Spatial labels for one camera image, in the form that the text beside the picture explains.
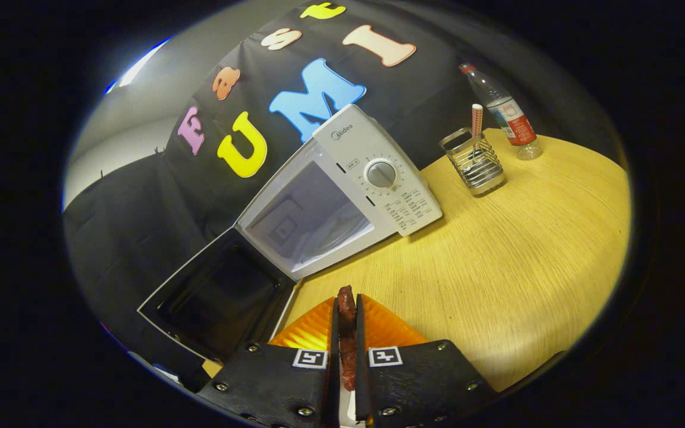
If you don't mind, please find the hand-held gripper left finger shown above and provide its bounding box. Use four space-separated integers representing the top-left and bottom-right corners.
197 296 341 428

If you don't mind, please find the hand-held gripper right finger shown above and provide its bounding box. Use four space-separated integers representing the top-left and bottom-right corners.
354 294 501 428

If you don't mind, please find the reddish brown meat piece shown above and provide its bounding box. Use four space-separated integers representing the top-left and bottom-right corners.
337 285 359 392

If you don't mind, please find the white toaster oven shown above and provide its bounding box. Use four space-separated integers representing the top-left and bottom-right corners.
137 104 443 375

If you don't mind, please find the clear bottle red label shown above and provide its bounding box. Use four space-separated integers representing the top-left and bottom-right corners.
459 63 543 161

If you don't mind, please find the wire mesh utensil holder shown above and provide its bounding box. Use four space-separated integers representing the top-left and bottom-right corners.
439 127 507 197

